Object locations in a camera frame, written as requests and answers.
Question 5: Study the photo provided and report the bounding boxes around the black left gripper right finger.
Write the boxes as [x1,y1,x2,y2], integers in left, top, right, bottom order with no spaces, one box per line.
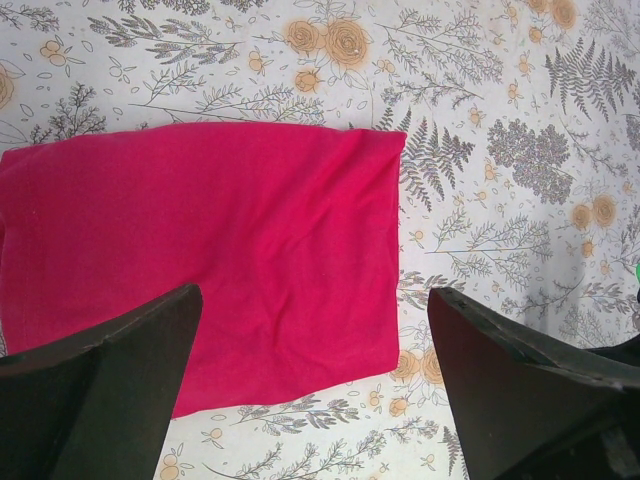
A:
[428,287,639,479]

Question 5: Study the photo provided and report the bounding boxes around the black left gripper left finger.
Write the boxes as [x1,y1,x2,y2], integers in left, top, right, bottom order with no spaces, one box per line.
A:
[1,285,203,479]

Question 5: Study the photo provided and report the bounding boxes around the floral patterned table mat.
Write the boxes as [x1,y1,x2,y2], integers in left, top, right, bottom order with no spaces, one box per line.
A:
[1,1,639,479]

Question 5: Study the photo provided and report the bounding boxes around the pink folded cloth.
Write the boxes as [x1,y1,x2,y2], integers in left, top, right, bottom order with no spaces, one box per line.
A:
[1,122,406,416]

